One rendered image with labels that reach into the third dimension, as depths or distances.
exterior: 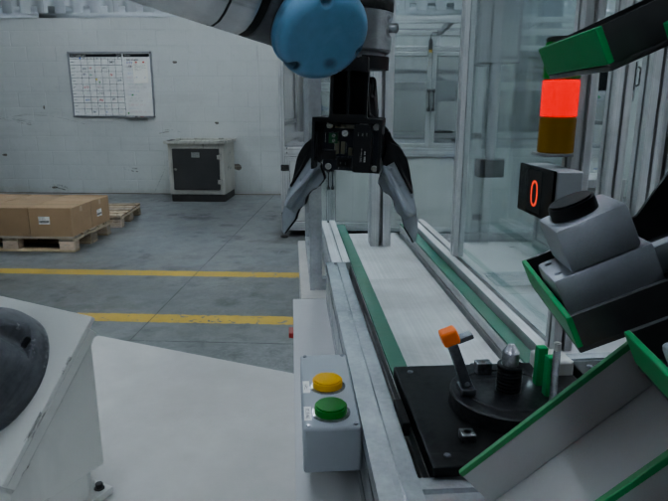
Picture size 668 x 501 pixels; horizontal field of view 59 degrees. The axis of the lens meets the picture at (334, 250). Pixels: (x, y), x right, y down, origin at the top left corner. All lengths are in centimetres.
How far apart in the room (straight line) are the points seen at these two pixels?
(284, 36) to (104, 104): 893
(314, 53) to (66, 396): 47
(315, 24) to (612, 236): 25
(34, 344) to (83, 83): 881
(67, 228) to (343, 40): 547
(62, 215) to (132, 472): 508
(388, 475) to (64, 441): 36
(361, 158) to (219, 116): 827
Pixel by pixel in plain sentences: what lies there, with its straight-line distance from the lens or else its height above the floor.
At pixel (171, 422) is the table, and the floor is 86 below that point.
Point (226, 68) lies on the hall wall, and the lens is 884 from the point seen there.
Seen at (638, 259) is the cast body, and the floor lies 124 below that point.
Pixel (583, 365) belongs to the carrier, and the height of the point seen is 97.
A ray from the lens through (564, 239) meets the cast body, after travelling 40.
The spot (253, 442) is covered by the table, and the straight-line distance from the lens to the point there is 90.
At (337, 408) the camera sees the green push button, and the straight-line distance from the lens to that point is 74.
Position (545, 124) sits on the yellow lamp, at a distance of 90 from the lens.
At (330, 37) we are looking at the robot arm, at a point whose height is 138.
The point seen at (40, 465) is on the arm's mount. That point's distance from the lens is 75.
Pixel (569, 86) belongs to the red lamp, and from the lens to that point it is 89.
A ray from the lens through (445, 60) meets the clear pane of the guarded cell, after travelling 204.
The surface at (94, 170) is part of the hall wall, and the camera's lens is 954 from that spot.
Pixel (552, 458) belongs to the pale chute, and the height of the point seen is 104.
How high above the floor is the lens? 133
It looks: 14 degrees down
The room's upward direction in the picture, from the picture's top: straight up
